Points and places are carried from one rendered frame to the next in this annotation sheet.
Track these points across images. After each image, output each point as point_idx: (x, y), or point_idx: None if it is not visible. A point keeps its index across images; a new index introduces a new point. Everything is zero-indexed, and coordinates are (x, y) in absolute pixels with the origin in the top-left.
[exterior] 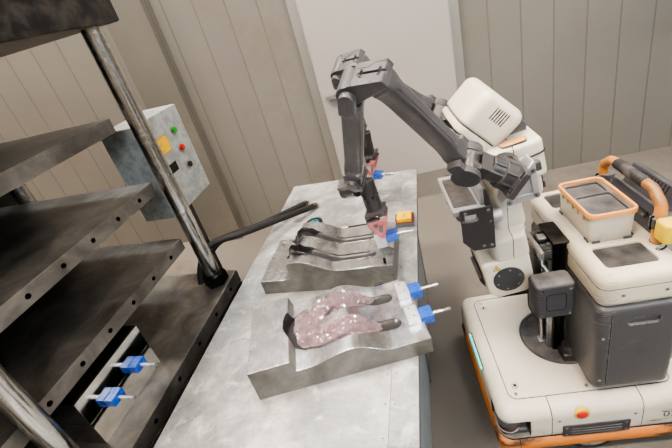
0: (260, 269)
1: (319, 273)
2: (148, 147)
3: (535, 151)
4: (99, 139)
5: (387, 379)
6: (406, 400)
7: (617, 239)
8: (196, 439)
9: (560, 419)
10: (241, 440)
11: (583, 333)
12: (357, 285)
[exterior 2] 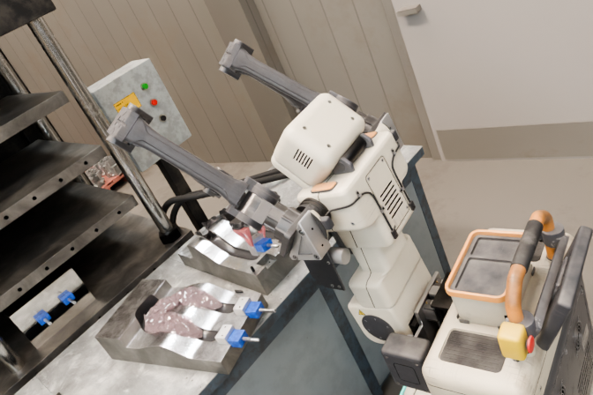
0: None
1: (210, 262)
2: (90, 117)
3: (341, 204)
4: (50, 111)
5: (183, 383)
6: None
7: (491, 327)
8: (67, 369)
9: None
10: (83, 383)
11: None
12: (240, 284)
